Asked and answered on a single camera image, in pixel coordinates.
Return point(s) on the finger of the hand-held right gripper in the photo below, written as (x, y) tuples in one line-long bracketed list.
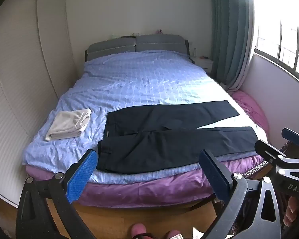
[(295, 135), (270, 150)]

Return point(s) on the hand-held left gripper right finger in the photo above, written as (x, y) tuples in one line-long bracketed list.
[(214, 178)]

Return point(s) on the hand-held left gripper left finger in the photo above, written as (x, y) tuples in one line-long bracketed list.
[(81, 177)]

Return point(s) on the dark navy pants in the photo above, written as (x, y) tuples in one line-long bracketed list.
[(164, 144)]

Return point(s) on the person's right hand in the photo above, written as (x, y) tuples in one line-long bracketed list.
[(292, 210)]

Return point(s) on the pink crumpled bedding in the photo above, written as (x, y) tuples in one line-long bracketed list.
[(251, 109)]

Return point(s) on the folded beige cloth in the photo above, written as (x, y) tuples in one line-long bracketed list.
[(68, 124)]

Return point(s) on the pink slipper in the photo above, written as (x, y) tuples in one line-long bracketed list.
[(174, 235), (138, 231)]

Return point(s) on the window with metal bars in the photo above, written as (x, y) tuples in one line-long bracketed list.
[(284, 34)]

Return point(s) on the white wardrobe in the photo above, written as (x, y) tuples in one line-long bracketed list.
[(17, 92)]

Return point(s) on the blue floral striped bed sheet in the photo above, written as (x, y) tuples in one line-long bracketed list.
[(139, 84)]

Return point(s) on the white nightstand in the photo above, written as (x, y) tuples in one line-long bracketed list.
[(204, 63)]

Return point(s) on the teal curtain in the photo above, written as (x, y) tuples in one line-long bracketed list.
[(229, 34)]

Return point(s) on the grey upholstered bed headboard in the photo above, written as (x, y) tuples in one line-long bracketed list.
[(149, 43)]

